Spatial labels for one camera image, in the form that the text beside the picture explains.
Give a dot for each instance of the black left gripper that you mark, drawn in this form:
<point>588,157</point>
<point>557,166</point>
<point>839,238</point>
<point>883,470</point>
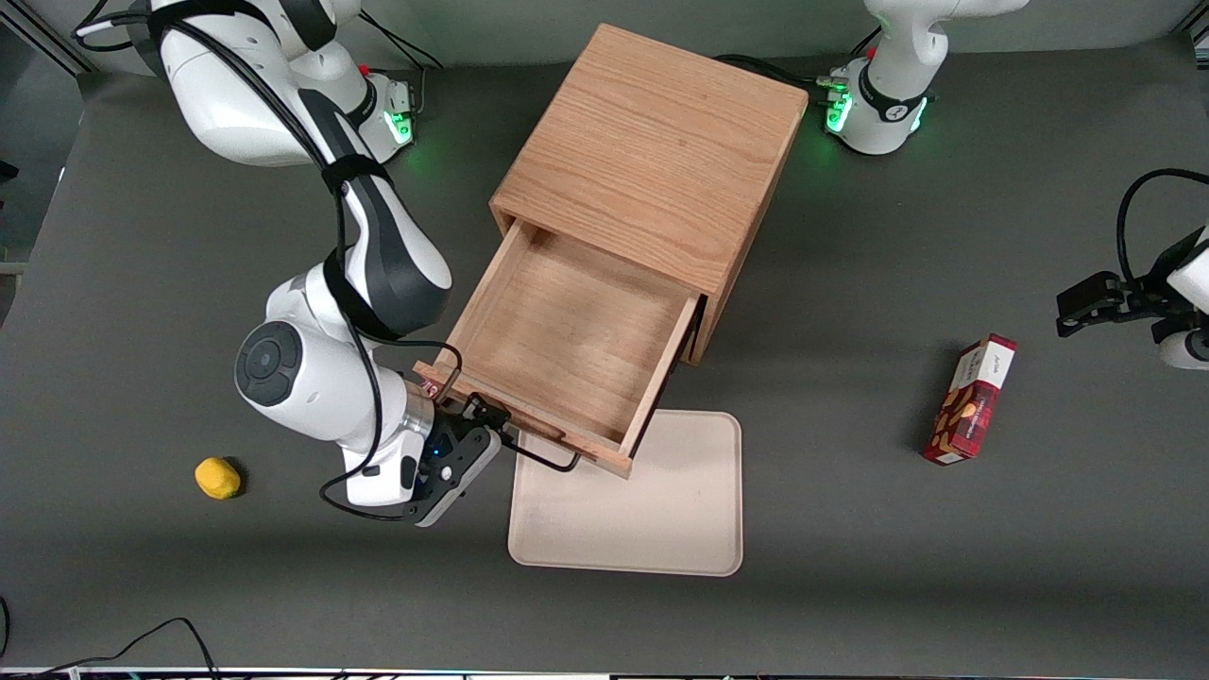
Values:
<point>1146,287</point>

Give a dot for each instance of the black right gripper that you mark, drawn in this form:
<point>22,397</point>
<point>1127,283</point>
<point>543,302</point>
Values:
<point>454,417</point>

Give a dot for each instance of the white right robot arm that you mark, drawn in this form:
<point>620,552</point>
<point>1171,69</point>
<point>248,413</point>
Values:
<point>227,94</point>

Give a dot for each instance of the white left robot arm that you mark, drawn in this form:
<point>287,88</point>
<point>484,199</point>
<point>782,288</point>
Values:
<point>888,104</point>

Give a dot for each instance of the wooden drawer cabinet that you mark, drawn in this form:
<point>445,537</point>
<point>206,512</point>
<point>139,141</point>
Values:
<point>661,132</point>

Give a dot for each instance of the red plaid cookie box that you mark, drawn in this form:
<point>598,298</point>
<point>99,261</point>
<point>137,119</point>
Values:
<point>968,406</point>

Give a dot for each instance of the beige plastic tray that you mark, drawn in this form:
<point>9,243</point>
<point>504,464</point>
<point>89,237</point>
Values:
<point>661,510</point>

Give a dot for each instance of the yellow lemon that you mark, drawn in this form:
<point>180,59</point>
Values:
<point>217,478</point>

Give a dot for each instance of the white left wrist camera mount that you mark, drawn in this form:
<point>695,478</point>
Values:
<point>1185,349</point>

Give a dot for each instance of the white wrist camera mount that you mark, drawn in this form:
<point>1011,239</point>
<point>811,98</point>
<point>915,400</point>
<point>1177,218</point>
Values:
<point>1185,349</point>
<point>378,482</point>

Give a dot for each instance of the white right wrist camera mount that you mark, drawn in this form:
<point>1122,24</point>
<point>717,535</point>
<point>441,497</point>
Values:
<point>378,482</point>

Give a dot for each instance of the aluminium frame profile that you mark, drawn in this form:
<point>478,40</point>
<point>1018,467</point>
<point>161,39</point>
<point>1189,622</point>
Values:
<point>47,38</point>

